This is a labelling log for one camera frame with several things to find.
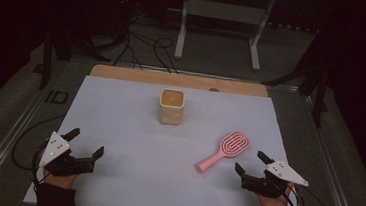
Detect pink hairbrush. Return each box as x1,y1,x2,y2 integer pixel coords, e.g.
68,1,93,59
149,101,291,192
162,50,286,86
195,128,252,178

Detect white metal stand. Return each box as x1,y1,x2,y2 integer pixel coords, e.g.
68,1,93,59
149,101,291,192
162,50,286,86
172,0,277,73

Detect black floor cables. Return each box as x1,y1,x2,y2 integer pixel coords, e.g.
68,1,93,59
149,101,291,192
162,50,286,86
112,10,185,76

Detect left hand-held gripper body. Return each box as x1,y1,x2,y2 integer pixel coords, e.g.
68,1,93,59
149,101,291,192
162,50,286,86
37,130,99,181

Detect wooden table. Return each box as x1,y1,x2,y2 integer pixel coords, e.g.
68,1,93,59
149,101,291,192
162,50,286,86
88,63,270,98

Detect beige square cup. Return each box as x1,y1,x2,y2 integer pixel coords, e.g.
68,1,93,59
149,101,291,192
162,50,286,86
157,87,187,127

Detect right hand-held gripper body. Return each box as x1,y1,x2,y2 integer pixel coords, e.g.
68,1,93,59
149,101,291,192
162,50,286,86
239,156,311,202

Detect person's right hand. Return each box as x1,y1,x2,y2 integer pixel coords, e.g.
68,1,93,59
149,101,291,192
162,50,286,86
255,180,295,206

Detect black stand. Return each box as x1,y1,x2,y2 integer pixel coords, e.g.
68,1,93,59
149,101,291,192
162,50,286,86
259,23,336,130
38,27,115,96

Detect person's left hand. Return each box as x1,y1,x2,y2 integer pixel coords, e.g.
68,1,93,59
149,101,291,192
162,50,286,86
41,169,78,191

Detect metal floor rail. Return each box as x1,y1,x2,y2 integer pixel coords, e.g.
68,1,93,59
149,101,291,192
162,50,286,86
0,53,75,206
255,83,366,206

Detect left hand-held gripper cable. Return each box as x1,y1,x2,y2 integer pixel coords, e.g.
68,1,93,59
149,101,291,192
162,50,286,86
8,109,68,187

